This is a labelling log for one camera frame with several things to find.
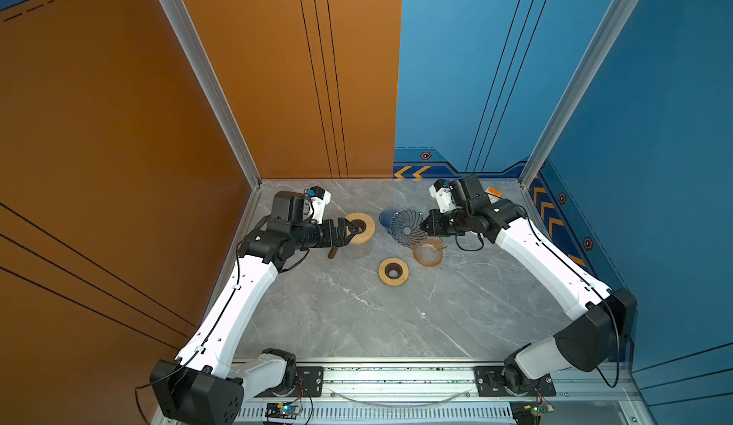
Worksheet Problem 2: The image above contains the wooden dripper ring stand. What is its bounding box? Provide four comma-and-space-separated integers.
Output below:
346, 212, 376, 245

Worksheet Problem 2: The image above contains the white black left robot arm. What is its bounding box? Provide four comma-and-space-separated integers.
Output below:
147, 186, 359, 424

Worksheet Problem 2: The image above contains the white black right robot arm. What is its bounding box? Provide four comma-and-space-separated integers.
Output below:
421, 175, 638, 396

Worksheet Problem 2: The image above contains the blue glass ribbed dripper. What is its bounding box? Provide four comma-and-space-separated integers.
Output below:
379, 207, 400, 234

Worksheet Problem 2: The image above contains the orange glass pitcher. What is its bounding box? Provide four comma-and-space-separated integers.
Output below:
412, 237, 447, 268

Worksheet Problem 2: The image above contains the green circuit board left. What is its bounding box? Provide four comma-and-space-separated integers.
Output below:
265, 403, 303, 424

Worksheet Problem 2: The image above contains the green circuit board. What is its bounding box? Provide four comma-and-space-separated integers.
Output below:
510, 402, 555, 425
265, 403, 303, 424

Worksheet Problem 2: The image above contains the green circuit board right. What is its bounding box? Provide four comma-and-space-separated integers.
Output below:
510, 402, 555, 425

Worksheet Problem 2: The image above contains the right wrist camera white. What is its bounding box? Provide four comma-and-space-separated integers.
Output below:
429, 179, 456, 213

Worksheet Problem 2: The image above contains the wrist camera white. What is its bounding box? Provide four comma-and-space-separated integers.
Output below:
305, 186, 331, 224
429, 179, 456, 213

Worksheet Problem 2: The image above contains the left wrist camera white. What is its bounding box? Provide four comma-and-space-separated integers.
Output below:
305, 186, 331, 224

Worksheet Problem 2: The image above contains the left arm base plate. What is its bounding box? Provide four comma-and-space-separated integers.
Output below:
257, 365, 325, 399

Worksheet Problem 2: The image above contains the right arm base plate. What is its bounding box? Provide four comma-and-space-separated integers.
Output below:
473, 365, 557, 398

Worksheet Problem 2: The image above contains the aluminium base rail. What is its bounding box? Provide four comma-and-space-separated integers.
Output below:
151, 358, 654, 425

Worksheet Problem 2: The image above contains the aluminium corner post right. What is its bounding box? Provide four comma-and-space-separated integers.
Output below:
518, 0, 640, 190

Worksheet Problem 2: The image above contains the aluminium corner post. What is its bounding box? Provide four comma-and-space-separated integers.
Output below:
518, 0, 640, 190
158, 0, 262, 190

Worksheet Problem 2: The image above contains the aluminium corner post left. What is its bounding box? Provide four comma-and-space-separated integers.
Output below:
158, 0, 262, 190

